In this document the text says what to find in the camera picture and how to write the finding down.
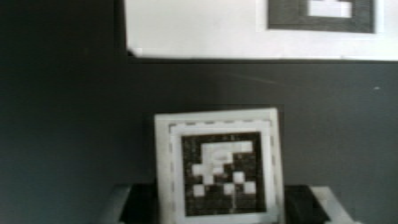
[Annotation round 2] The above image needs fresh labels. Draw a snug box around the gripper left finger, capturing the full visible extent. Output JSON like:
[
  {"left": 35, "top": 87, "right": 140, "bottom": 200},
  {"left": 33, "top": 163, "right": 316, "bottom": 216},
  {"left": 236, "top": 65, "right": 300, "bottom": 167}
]
[{"left": 99, "top": 183, "right": 158, "bottom": 224}]

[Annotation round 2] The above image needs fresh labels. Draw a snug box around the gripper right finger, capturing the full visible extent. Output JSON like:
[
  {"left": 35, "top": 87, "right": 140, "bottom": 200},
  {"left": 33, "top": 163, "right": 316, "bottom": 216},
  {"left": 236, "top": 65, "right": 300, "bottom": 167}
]
[{"left": 284, "top": 185, "right": 362, "bottom": 224}]

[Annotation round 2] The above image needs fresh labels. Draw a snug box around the white chair leg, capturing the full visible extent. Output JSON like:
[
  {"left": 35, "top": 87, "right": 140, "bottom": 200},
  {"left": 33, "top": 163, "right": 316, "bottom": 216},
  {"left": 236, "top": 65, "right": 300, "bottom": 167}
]
[{"left": 154, "top": 108, "right": 286, "bottom": 224}]

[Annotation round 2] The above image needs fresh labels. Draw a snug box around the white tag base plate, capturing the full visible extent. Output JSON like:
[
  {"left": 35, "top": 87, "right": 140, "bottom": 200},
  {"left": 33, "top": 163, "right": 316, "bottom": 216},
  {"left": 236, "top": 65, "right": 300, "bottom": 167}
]
[{"left": 124, "top": 0, "right": 398, "bottom": 61}]

